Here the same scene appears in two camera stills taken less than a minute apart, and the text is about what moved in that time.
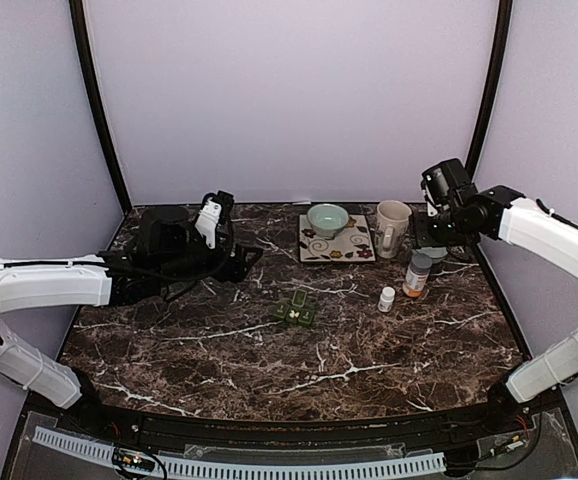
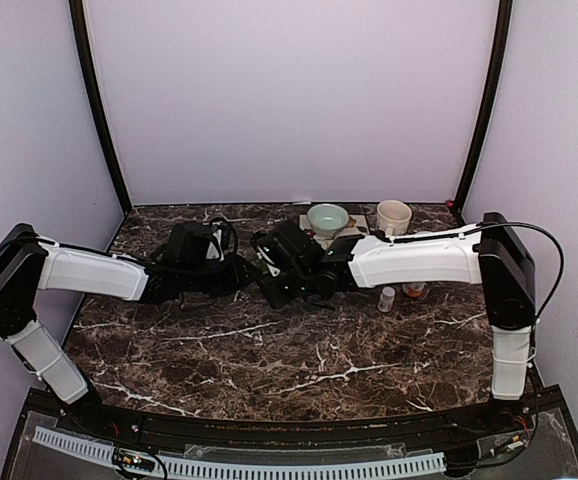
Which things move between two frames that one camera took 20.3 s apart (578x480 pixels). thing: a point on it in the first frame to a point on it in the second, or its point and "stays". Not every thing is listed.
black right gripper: (422, 236) to (274, 297)
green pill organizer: (297, 310) to (257, 263)
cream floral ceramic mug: (391, 228) stays
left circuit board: (134, 459) stays
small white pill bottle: (386, 299) stays
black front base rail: (522, 436) stays
